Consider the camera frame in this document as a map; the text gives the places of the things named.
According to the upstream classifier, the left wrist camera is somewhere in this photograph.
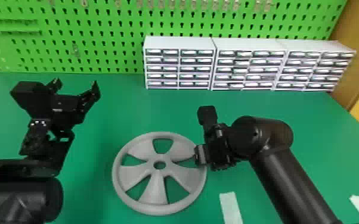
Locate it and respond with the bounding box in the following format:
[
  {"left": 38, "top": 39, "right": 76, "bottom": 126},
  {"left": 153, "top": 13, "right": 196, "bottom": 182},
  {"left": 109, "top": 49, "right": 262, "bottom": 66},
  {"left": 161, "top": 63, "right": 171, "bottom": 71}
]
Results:
[{"left": 10, "top": 80, "right": 54, "bottom": 120}]

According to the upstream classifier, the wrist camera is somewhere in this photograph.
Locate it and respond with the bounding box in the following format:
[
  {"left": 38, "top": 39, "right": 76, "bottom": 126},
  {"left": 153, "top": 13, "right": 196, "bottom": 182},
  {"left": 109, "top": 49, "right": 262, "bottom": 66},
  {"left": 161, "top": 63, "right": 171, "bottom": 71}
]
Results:
[
  {"left": 10, "top": 80, "right": 54, "bottom": 120},
  {"left": 197, "top": 105, "right": 219, "bottom": 127}
]

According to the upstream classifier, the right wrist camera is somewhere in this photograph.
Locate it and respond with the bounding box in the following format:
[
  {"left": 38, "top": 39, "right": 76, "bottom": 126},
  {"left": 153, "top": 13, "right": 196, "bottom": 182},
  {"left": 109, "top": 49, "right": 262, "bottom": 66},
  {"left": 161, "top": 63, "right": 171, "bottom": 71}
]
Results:
[{"left": 197, "top": 105, "right": 219, "bottom": 127}]

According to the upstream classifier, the grey wheel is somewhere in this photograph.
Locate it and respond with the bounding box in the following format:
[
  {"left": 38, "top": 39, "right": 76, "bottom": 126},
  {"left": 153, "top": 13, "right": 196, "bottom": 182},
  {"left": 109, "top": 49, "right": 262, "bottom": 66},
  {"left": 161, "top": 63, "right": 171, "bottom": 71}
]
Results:
[{"left": 111, "top": 131, "right": 208, "bottom": 217}]

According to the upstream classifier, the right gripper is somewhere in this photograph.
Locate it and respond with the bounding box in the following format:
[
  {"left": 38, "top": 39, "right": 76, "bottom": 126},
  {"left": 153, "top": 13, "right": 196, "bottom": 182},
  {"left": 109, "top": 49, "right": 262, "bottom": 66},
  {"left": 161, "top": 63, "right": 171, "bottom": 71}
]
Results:
[{"left": 193, "top": 123, "right": 240, "bottom": 172}]

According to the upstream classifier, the white drawer cabinet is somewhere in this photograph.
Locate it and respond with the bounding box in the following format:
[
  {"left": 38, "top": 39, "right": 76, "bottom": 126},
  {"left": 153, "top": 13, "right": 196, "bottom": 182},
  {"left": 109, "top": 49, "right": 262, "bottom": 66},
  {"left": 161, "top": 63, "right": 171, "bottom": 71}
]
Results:
[
  {"left": 143, "top": 35, "right": 217, "bottom": 91},
  {"left": 273, "top": 39, "right": 357, "bottom": 93},
  {"left": 211, "top": 37, "right": 290, "bottom": 92}
]

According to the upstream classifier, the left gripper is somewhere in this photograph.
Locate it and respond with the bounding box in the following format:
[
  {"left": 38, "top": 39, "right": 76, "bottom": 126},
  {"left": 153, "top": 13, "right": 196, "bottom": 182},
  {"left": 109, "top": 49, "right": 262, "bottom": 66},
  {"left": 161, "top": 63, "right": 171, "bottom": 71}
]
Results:
[{"left": 46, "top": 77, "right": 101, "bottom": 126}]

